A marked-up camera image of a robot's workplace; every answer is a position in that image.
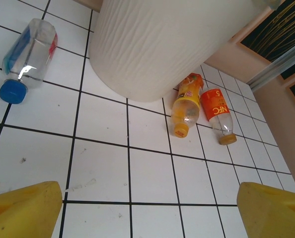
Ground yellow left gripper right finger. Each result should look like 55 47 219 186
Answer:
237 182 295 238

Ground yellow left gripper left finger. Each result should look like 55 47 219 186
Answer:
0 180 63 238

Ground orange NFC label bottle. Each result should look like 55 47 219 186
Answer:
200 87 237 146

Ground juice bottle yellow cap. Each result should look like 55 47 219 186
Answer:
171 72 204 138

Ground clear bottle blue cap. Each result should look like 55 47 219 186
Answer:
0 18 58 104

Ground cream plastic waste bin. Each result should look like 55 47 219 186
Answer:
89 0 272 104

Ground aluminium frame post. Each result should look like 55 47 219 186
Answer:
248 37 295 93

